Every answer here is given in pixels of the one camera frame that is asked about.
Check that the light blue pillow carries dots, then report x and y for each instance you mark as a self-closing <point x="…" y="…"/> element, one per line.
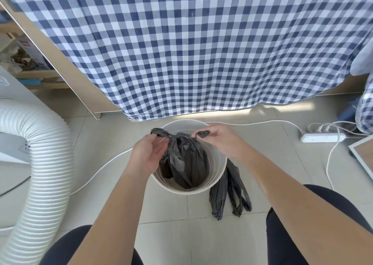
<point x="362" y="58"/>

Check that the person's right hand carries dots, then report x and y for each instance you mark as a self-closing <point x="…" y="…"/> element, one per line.
<point x="224" y="141"/>

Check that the person's leg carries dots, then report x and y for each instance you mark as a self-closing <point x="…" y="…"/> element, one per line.
<point x="281" y="238"/>
<point x="70" y="244"/>

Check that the person's left thumb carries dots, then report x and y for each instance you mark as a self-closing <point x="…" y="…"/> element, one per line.
<point x="153" y="137"/>

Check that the wooden bed frame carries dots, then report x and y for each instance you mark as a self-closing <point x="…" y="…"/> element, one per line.
<point x="72" y="75"/>

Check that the white power strip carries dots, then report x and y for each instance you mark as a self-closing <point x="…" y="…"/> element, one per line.
<point x="322" y="137"/>

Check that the white framed wooden board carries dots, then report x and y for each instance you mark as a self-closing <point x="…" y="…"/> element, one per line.
<point x="364" y="154"/>

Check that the blue white checked bedsheet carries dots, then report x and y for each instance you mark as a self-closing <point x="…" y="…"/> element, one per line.
<point x="189" y="46"/>

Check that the person's right leg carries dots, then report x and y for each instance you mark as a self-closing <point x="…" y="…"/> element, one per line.
<point x="281" y="238"/>

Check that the person's left leg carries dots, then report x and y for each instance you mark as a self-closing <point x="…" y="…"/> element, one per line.
<point x="70" y="244"/>

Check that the blue white checked duvet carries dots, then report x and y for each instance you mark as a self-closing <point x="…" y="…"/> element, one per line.
<point x="365" y="104"/>

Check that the person's left hand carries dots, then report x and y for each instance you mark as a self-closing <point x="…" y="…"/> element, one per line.
<point x="144" y="154"/>

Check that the wooden shelf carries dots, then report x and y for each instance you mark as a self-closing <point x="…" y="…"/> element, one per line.
<point x="35" y="78"/>

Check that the flat black garbage bag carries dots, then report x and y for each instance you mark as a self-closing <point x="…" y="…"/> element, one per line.
<point x="230" y="192"/>

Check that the black garbage bag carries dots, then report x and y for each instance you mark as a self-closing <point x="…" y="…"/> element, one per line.
<point x="230" y="192"/>
<point x="186" y="160"/>

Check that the white round trash bin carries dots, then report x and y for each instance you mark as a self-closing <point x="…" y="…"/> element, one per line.
<point x="215" y="168"/>

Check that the person's left forearm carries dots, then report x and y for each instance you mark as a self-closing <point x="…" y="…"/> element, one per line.
<point x="116" y="215"/>

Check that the person's right thumb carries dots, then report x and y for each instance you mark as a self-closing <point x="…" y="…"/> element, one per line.
<point x="210" y="138"/>

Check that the person's right forearm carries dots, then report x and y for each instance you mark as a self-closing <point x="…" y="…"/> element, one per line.
<point x="291" y="197"/>

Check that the dark blue object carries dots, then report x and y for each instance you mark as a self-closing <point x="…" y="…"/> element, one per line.
<point x="348" y="113"/>

